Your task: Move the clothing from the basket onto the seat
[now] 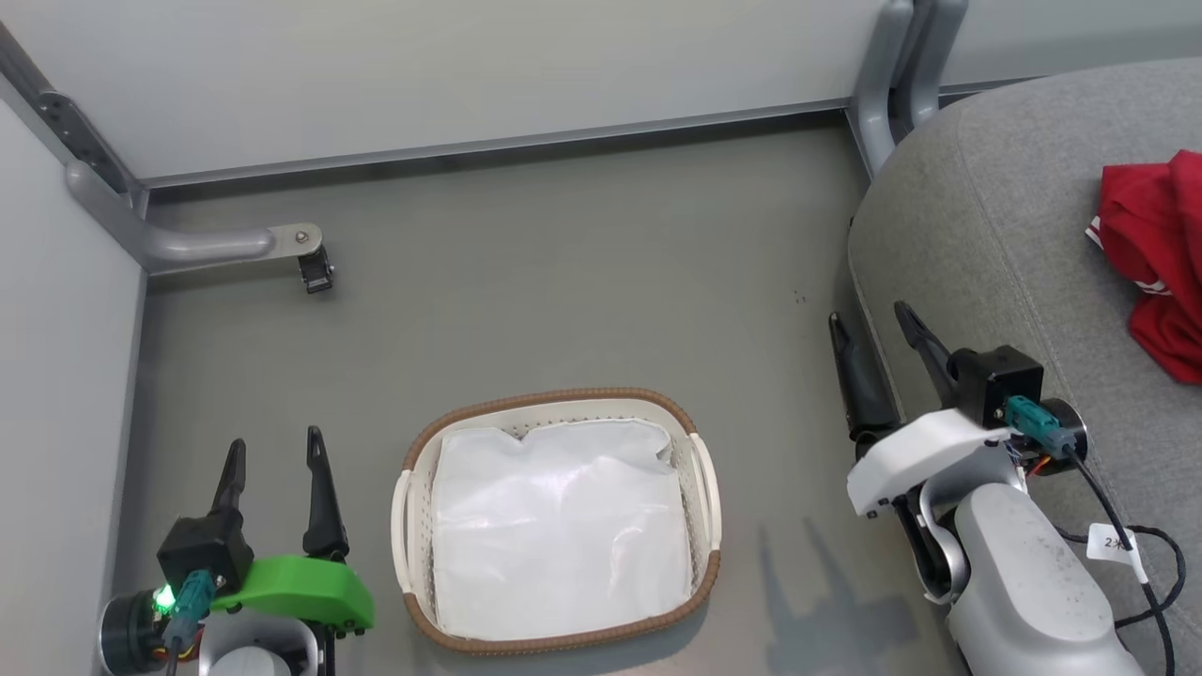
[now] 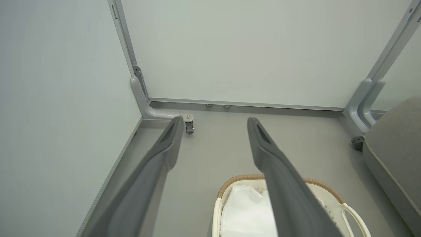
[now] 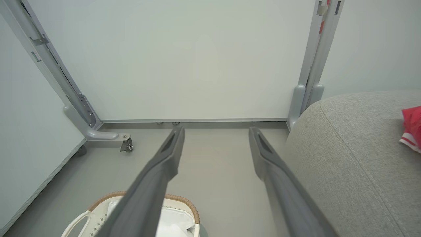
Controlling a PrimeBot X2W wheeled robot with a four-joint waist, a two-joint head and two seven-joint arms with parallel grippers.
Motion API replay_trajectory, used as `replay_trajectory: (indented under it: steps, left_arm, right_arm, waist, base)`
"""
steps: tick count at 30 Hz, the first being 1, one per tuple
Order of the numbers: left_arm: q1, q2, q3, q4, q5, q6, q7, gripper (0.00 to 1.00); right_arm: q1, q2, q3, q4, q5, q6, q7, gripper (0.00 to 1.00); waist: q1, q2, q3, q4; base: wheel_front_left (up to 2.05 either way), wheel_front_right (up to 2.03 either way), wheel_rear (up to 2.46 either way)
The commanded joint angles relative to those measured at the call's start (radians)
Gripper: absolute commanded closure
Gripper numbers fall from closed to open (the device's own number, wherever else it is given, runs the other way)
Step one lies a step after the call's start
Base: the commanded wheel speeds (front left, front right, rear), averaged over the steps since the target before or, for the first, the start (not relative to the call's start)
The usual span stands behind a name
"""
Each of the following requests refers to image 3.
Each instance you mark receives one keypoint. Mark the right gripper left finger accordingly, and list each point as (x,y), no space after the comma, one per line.
(144,197)

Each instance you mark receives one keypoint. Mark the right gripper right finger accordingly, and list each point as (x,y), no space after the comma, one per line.
(286,197)

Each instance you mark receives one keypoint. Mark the red garment with white stripes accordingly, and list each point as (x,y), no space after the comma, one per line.
(412,125)

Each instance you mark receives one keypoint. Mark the grey fabric sofa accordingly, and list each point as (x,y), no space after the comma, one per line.
(355,164)

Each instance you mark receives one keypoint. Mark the white cloth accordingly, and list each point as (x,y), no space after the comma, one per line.
(174,222)

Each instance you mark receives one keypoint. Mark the white wicker-rimmed laundry basket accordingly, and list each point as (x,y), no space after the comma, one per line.
(98,214)

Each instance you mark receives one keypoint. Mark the grey partition foot bracket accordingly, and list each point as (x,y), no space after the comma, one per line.
(98,134)

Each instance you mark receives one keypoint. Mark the grey double partition post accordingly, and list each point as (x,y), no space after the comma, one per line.
(315,65)

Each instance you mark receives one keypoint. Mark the grey partition post with slots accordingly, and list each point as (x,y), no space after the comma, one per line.
(39,46)

